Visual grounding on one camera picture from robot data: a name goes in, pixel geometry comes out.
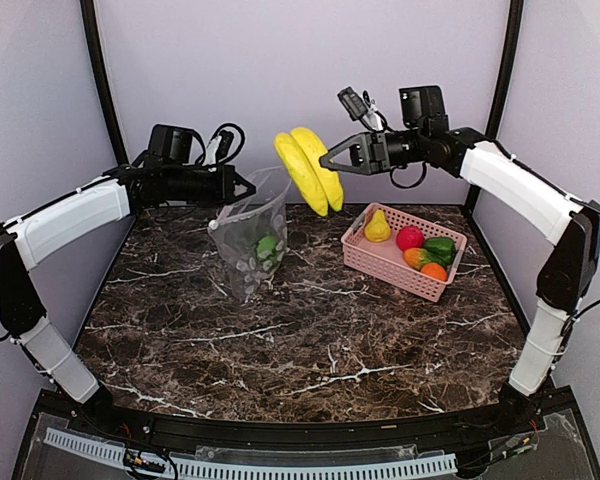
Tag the orange toy orange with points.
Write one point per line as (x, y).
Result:
(435, 271)

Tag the red toy apple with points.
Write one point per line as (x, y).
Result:
(409, 237)

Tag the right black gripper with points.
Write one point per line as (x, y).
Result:
(370, 152)

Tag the left black frame post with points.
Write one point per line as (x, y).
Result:
(101, 81)

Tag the right black frame post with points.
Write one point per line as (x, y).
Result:
(507, 61)

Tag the yellow toy pear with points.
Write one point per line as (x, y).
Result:
(377, 230)

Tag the black frame post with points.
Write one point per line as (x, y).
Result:
(507, 61)
(101, 81)

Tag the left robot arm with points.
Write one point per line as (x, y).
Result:
(176, 166)

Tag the orange green toy mango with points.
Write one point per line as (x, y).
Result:
(418, 258)

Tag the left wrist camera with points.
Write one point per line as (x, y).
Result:
(226, 144)

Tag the white slotted cable duct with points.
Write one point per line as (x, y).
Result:
(227, 463)

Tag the green toy pepper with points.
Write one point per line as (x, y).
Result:
(443, 248)

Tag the yellow toy banana bunch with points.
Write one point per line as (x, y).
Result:
(300, 151)

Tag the clear zip top bag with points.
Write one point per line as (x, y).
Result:
(238, 227)

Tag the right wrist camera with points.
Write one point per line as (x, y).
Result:
(362, 108)

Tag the pink plastic basket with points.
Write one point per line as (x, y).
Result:
(385, 261)

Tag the black front rail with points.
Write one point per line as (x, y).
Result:
(475, 434)

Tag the green toy watermelon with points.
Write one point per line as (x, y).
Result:
(269, 249)

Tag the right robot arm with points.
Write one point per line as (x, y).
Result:
(569, 224)

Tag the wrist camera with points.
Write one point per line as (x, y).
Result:
(226, 144)
(362, 108)

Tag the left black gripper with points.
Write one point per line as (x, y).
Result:
(226, 192)

